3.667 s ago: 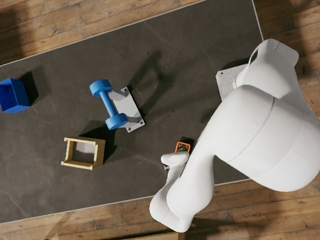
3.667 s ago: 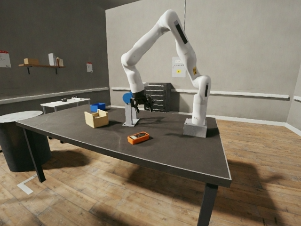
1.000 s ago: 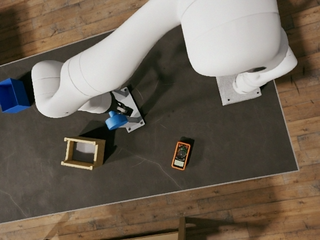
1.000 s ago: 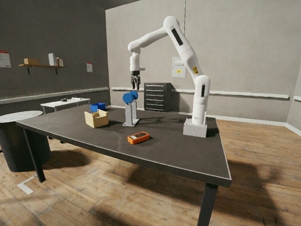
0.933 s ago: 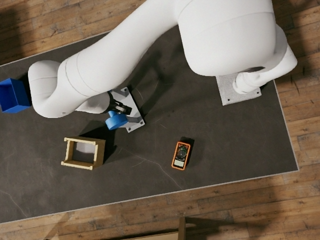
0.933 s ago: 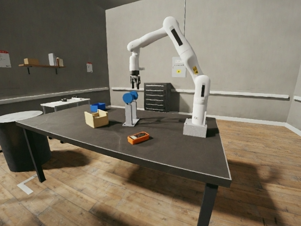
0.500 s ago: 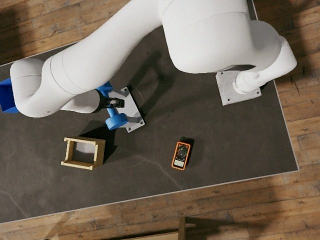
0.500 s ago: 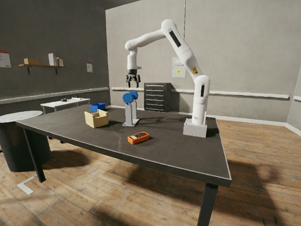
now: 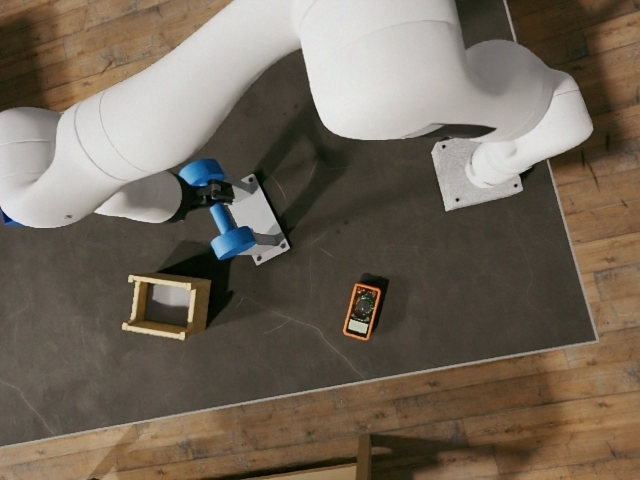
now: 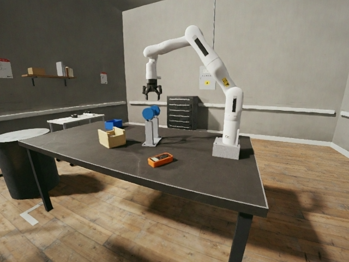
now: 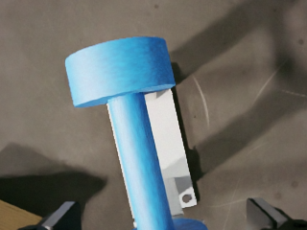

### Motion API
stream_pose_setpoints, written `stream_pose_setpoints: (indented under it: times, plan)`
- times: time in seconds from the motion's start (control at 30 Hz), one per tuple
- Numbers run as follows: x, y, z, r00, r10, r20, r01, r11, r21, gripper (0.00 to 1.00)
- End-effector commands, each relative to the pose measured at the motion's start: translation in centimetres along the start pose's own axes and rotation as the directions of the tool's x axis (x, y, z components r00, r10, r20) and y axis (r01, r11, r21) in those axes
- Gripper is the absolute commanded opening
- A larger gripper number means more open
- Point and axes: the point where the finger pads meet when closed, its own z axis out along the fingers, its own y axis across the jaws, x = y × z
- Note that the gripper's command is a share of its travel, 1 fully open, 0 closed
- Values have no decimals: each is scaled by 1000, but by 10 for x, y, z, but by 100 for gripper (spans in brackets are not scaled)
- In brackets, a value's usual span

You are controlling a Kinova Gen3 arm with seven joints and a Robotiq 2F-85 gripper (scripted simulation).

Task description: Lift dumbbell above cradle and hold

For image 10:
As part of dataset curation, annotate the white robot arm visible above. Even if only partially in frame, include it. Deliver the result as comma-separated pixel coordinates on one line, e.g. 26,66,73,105
143,25,244,145

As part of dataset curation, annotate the blue open bin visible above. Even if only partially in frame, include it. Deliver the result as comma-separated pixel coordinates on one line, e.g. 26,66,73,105
105,120,123,130

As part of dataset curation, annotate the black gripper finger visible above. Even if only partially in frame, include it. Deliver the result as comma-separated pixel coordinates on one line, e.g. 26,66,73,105
142,86,150,100
152,85,163,100

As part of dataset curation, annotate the white bolted cradle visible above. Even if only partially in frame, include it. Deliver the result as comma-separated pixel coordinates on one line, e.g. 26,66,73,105
142,114,162,147

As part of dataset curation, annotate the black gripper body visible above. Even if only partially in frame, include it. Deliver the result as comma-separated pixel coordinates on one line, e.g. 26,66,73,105
146,79,157,92

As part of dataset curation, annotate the small open wooden crate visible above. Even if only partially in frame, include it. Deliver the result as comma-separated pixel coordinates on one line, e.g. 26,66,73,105
98,127,126,148

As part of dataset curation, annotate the orange digital multimeter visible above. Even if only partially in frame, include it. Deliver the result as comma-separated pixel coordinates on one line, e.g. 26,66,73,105
148,153,173,168

